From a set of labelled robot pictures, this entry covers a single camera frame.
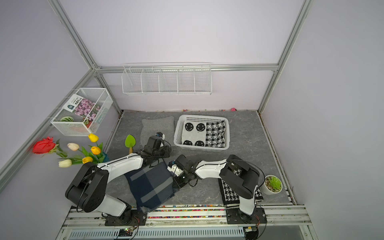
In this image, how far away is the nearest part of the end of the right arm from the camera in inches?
26.4

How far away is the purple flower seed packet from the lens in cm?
73

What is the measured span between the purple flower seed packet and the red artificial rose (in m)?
0.17

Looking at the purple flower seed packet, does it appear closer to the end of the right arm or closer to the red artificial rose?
the red artificial rose

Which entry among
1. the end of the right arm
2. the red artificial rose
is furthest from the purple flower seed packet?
the end of the right arm

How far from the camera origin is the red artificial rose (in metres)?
0.58

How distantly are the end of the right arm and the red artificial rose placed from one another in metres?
0.51
